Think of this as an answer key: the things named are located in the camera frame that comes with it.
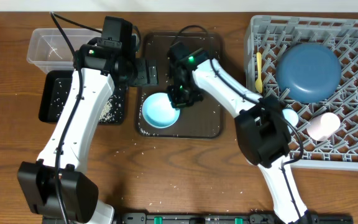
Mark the brown serving tray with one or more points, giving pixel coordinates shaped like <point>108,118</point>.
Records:
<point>203,120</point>

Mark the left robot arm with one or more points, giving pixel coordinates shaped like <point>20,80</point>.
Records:
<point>55,186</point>

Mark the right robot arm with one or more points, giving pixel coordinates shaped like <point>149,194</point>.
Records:
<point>263,133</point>

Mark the grey dishwasher rack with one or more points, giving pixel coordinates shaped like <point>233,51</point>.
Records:
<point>272,36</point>

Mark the clear plastic waste bin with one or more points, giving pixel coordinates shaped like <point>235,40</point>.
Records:
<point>49,51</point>

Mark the dark blue plate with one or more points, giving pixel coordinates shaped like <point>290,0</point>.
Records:
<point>310,72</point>

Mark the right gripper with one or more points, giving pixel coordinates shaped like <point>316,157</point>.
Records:
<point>184,98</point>

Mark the pink plastic cup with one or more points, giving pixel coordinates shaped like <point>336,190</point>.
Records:
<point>323,126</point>

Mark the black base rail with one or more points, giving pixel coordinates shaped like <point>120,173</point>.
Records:
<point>257,218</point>

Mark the black rectangular waste tray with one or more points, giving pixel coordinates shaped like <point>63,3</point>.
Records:
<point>55,94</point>

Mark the light blue bowl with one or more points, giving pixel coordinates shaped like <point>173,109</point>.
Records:
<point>158,111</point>

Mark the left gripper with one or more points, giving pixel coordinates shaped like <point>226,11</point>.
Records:
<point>150,76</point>

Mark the white rice pile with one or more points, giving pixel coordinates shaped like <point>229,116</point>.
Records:
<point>106,115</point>

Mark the yellow plastic spoon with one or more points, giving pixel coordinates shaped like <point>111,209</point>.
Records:
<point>258,81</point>

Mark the light blue plastic cup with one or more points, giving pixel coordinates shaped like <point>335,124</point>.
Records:
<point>291,117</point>

